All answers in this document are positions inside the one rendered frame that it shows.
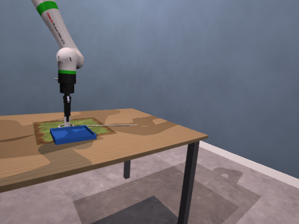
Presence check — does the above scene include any blue tray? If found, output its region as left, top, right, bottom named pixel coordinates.
left=50, top=125, right=97, bottom=145

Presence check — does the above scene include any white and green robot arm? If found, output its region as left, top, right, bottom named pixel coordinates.
left=31, top=0, right=84, bottom=85

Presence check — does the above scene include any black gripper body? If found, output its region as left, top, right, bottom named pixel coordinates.
left=60, top=84, right=74, bottom=102

